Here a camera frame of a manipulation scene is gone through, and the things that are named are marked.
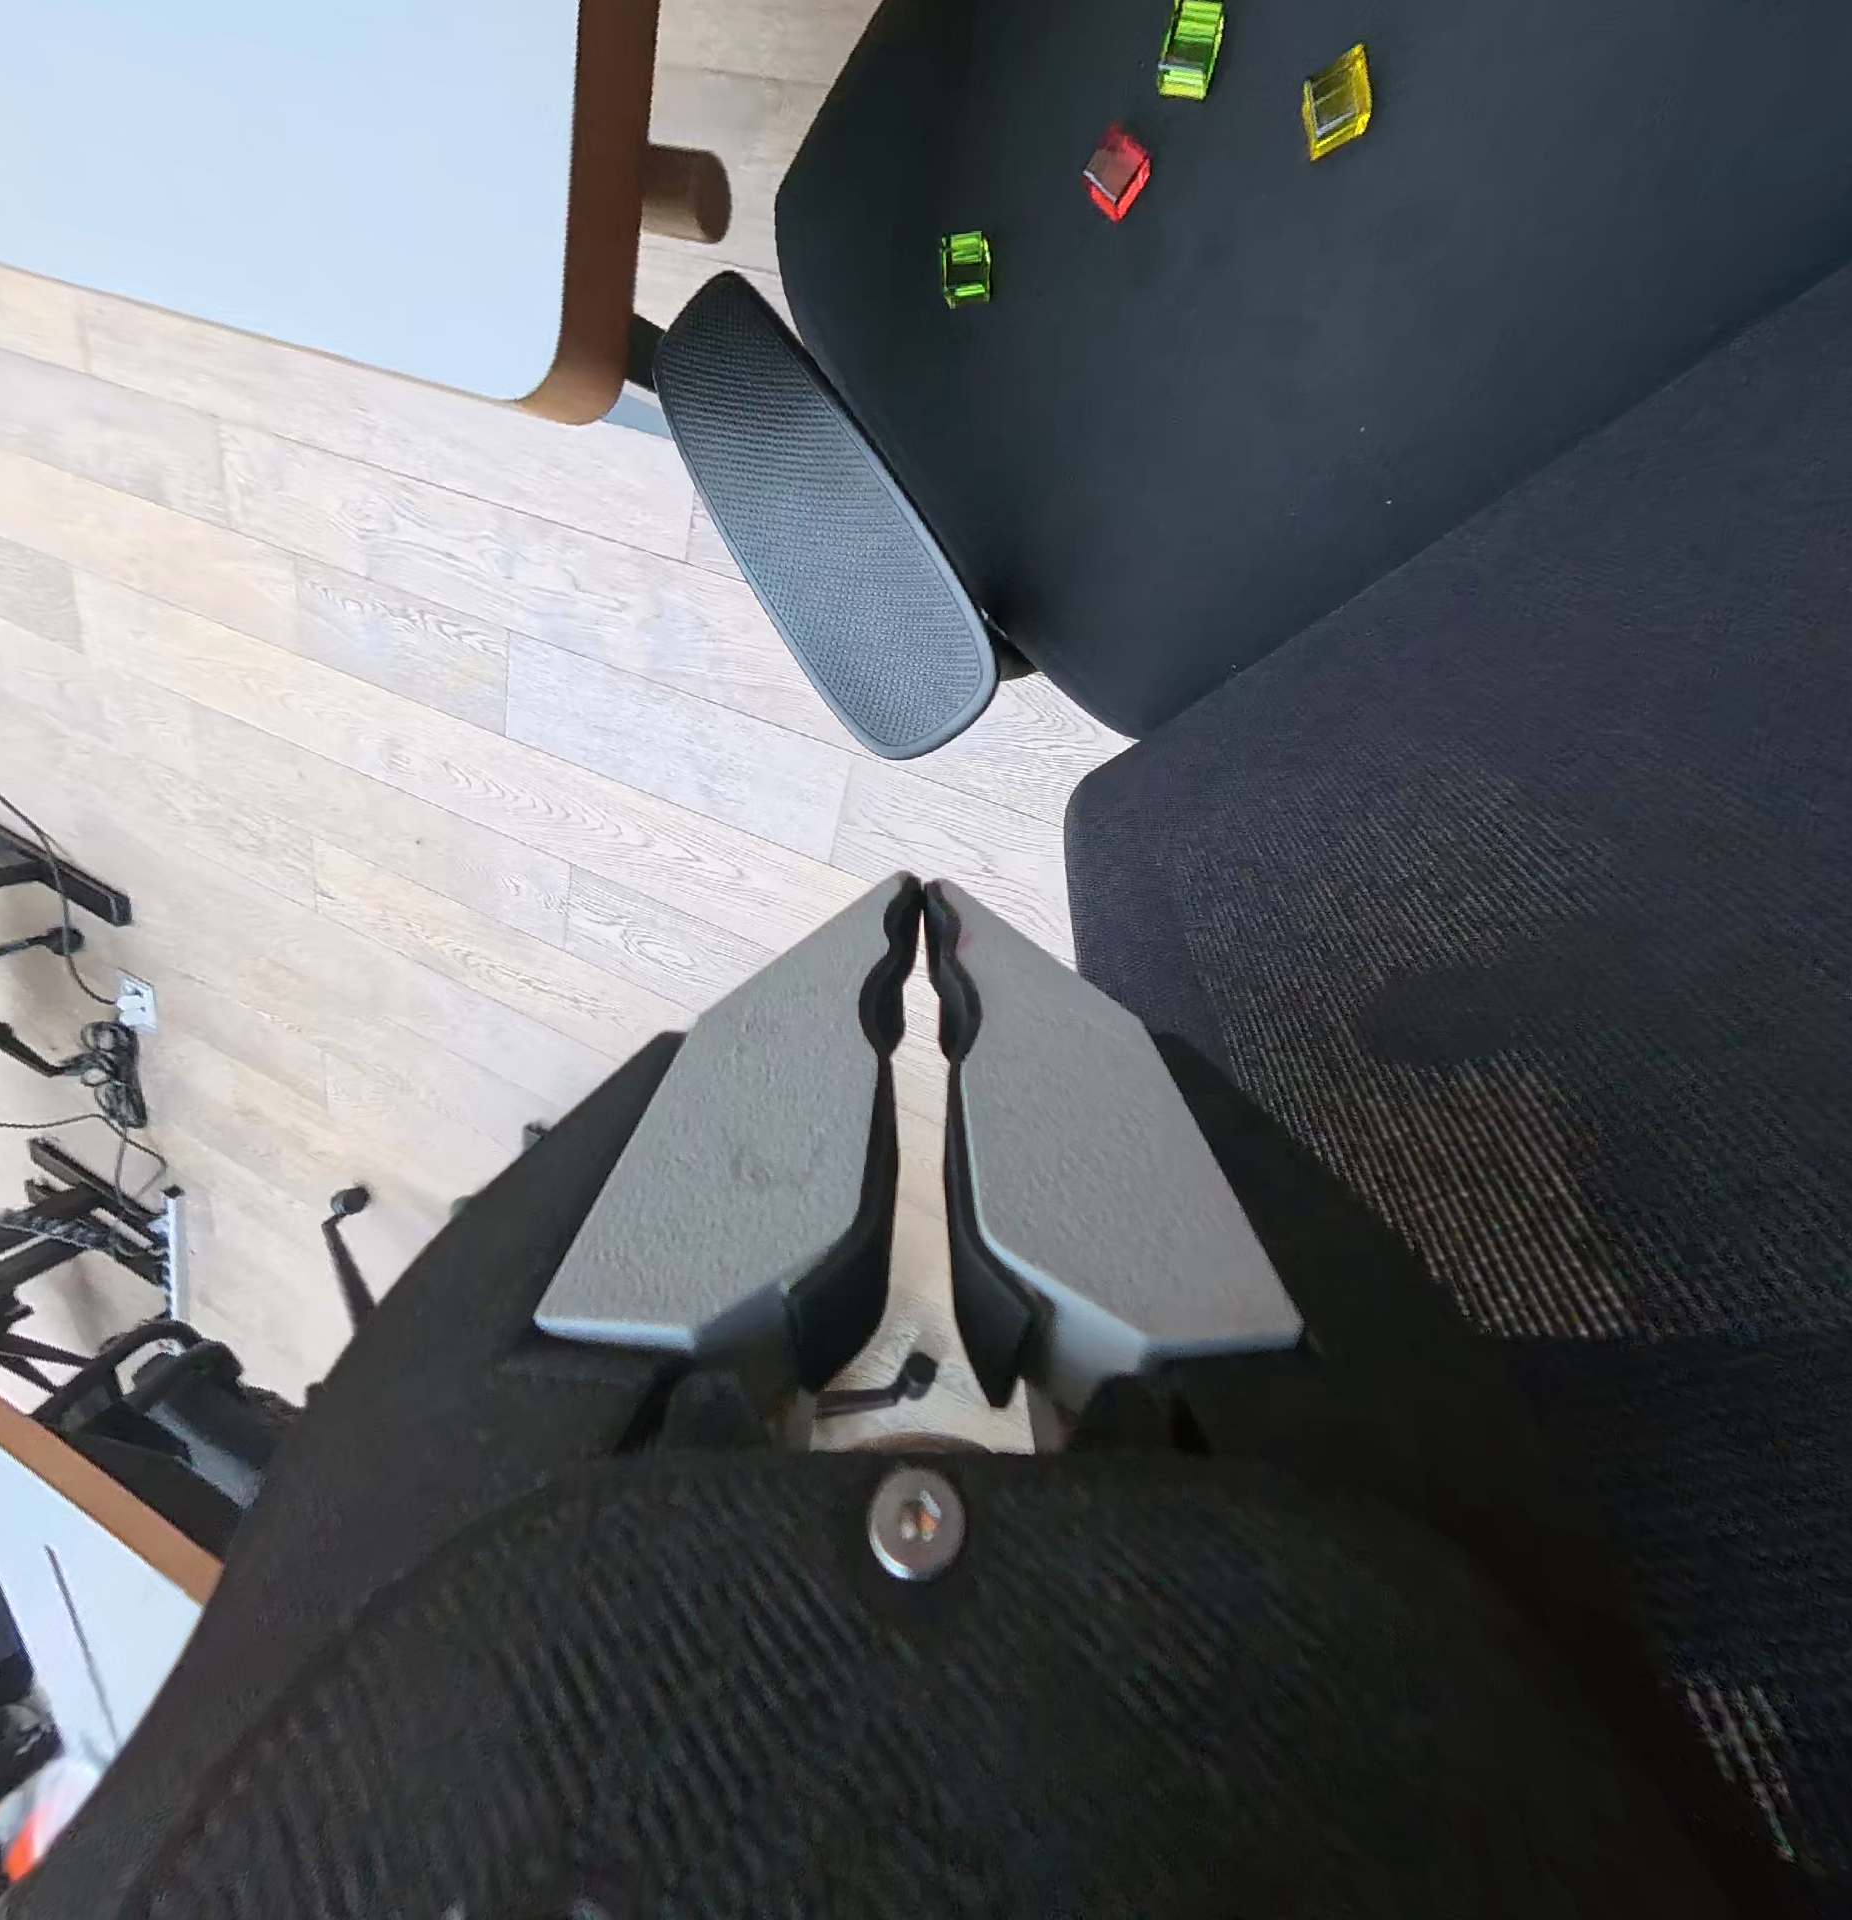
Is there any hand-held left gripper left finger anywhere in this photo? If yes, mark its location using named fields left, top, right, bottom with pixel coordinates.
left=536, top=872, right=927, bottom=1390

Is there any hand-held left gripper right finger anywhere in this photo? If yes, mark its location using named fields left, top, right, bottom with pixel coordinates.
left=924, top=880, right=1306, bottom=1409

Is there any red transparent cube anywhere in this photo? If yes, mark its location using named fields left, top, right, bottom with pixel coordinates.
left=1082, top=124, right=1154, bottom=224

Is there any yellow transparent cube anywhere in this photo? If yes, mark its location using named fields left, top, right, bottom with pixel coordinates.
left=1300, top=41, right=1375, bottom=163

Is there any grey desk with brown edge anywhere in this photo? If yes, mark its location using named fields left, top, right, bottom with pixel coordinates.
left=0, top=0, right=733, bottom=429
left=0, top=1371, right=228, bottom=1891

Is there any textured black chair armrest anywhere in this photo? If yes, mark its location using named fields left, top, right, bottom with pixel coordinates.
left=653, top=268, right=1004, bottom=757

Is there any black metal bar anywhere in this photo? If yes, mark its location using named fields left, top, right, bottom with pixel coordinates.
left=0, top=809, right=132, bottom=924

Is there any black stand with cables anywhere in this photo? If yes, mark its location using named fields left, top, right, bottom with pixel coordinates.
left=0, top=787, right=170, bottom=1185

